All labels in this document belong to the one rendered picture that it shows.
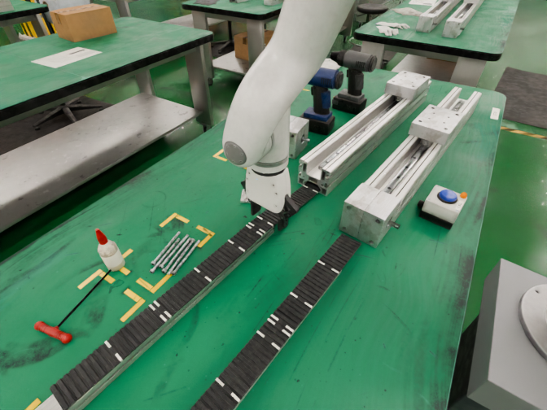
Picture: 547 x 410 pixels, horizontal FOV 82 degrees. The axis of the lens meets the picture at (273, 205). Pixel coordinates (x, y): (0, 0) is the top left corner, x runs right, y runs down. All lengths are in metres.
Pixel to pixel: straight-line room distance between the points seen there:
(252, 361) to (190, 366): 0.11
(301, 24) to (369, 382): 0.57
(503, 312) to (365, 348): 0.24
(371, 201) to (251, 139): 0.36
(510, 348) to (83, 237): 0.90
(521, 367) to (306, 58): 0.57
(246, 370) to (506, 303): 0.47
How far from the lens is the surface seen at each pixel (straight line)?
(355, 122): 1.10
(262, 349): 0.59
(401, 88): 1.32
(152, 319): 0.66
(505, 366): 0.64
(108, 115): 2.87
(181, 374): 0.63
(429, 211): 0.89
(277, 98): 0.49
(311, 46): 0.49
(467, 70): 2.51
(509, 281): 0.75
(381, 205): 0.76
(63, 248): 0.90
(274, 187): 0.65
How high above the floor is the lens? 1.36
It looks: 42 degrees down
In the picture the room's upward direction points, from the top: straight up
